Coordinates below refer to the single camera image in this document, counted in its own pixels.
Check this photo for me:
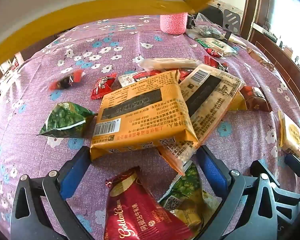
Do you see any yellow white egg roll pack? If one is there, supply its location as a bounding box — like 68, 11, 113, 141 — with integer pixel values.
277, 110, 300, 162

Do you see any green and white snack pack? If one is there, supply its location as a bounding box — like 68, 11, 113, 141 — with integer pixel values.
195, 37, 238, 57

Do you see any window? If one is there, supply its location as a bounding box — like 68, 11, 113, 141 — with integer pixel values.
272, 0, 300, 64

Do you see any green pea packet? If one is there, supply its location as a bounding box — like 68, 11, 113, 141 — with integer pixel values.
38, 102, 98, 138
157, 161, 220, 233

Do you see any pink knit-covered bottle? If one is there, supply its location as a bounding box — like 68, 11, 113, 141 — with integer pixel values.
160, 12, 189, 35

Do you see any long cream biscuit pack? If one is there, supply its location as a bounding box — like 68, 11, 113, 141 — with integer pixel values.
139, 57, 200, 70

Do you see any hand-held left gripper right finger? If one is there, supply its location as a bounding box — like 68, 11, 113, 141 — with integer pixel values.
196, 145, 292, 240

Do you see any red wafer packet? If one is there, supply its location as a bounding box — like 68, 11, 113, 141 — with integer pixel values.
104, 166, 194, 240

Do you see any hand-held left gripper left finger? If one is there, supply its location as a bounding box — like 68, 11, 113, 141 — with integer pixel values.
10, 145, 108, 240

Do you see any white and red candy packet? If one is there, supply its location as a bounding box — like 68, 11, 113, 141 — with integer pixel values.
118, 70, 163, 88

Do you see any clear plastic bag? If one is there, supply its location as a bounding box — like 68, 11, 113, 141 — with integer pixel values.
185, 12, 224, 38

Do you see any grey phone stand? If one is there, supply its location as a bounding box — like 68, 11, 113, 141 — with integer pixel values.
221, 9, 241, 42

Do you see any beige cracker pack black stripe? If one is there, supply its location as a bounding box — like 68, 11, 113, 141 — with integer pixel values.
157, 64, 245, 177

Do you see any red brown snack packet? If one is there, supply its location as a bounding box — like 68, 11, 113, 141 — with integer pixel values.
240, 86, 273, 112

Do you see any wooden cabinet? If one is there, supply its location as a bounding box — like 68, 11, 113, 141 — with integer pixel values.
240, 0, 300, 115

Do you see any purple floral tablecloth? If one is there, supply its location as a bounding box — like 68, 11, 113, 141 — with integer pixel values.
0, 14, 300, 240

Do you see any small orange snack pack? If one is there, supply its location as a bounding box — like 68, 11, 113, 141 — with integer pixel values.
225, 91, 248, 113

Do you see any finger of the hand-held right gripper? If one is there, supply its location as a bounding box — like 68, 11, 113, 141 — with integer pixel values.
284, 153, 300, 188
250, 159, 300, 205

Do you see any dark red twist candy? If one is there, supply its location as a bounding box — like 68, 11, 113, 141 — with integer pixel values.
49, 70, 86, 91

